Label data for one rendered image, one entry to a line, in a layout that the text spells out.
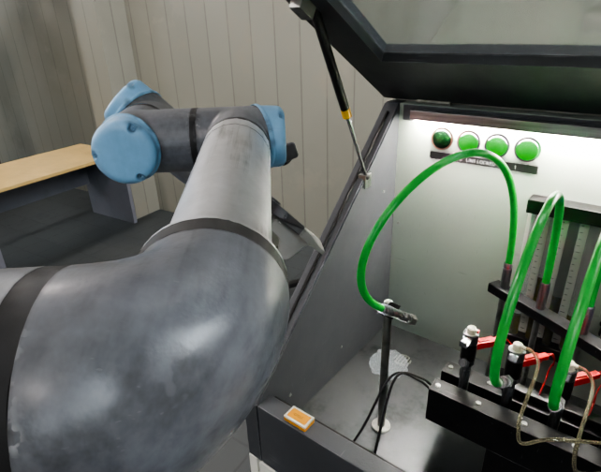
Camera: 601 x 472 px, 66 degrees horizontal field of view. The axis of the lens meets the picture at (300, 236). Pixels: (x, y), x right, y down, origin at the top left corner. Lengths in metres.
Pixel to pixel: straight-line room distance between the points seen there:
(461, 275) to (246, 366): 1.02
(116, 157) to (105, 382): 0.39
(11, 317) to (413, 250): 1.09
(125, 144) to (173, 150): 0.05
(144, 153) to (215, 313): 0.36
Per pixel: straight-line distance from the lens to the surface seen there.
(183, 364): 0.20
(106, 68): 4.25
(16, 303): 0.22
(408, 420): 1.12
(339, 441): 0.91
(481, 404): 0.97
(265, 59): 3.47
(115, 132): 0.55
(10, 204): 4.42
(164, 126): 0.56
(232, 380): 0.21
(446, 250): 1.19
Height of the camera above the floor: 1.64
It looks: 25 degrees down
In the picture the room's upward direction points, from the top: 2 degrees counter-clockwise
